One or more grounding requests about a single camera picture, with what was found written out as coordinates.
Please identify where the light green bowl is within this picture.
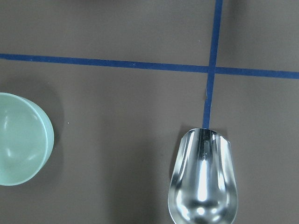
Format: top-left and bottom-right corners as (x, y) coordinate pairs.
(0, 92), (54, 186)

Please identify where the shiny metal ice scoop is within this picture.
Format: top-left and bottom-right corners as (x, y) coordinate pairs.
(168, 128), (238, 224)

